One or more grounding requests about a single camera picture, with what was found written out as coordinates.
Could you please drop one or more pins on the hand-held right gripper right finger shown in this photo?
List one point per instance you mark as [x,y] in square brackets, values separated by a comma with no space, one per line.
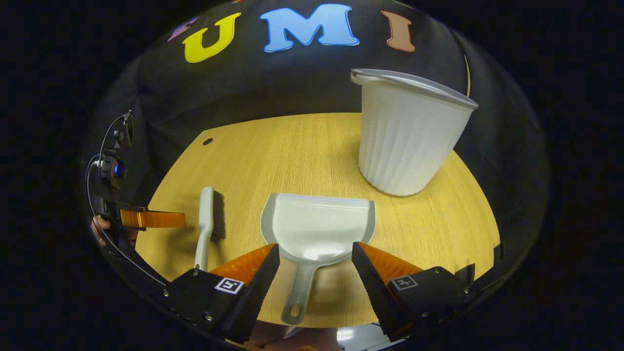
[375,292]

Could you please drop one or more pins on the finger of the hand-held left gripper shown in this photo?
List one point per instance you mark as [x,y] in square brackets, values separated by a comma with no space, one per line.
[156,219]

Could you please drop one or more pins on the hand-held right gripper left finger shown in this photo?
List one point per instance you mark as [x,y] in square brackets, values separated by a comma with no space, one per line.
[253,297]

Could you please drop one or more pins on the small white broom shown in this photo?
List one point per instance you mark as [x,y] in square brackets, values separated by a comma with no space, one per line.
[205,214]

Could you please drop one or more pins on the white plastic dustpan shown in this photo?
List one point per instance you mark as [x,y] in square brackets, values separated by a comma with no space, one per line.
[317,229]

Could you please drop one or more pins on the white ribbed garbage bin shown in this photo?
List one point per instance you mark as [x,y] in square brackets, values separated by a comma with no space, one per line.
[404,141]

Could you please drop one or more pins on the wooden desktop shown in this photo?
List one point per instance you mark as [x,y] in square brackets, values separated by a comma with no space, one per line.
[292,151]

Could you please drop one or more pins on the person's leg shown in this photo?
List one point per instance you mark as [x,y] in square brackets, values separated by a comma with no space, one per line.
[302,341]

